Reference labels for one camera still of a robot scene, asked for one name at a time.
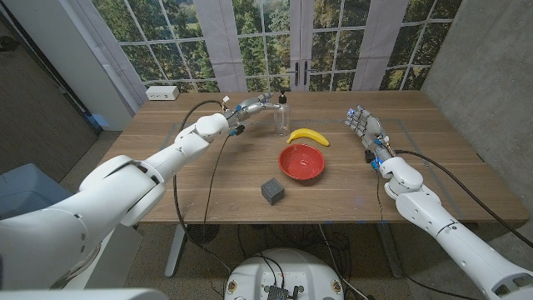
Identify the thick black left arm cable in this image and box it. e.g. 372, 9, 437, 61
172, 98, 232, 276

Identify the dark grey block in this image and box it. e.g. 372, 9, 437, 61
261, 177, 286, 207

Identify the white robot torso base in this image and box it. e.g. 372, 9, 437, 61
223, 247, 345, 300

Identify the blue-grey storage bin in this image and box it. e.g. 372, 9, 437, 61
0, 162, 74, 220

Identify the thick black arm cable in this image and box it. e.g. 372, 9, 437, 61
393, 149, 533, 249
172, 98, 232, 276

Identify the white table leg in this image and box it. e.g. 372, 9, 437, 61
164, 223, 188, 279

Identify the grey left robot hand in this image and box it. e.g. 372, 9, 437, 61
223, 92, 281, 138

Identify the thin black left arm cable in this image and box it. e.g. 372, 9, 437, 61
202, 133, 234, 226

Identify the grey tape outline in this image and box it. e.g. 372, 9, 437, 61
160, 118, 467, 222

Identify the white power strip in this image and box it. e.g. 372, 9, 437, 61
145, 85, 181, 102

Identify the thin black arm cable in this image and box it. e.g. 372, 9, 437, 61
202, 133, 234, 226
376, 168, 385, 223

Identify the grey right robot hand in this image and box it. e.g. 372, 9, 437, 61
344, 104, 395, 167

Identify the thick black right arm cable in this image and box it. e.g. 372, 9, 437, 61
393, 149, 533, 249

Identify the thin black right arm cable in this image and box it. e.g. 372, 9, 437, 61
376, 168, 385, 223

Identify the clear dispenser bottle black pump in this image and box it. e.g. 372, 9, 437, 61
273, 90, 291, 138

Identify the grey table leg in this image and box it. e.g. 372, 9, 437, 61
376, 223, 405, 279

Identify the printed window backdrop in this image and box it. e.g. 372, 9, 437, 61
90, 0, 464, 93

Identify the black round floor fan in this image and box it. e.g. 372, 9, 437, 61
186, 223, 221, 245

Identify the red bowl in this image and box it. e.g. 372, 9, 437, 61
277, 143, 326, 182

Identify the yellow banana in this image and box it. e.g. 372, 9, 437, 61
286, 127, 331, 148

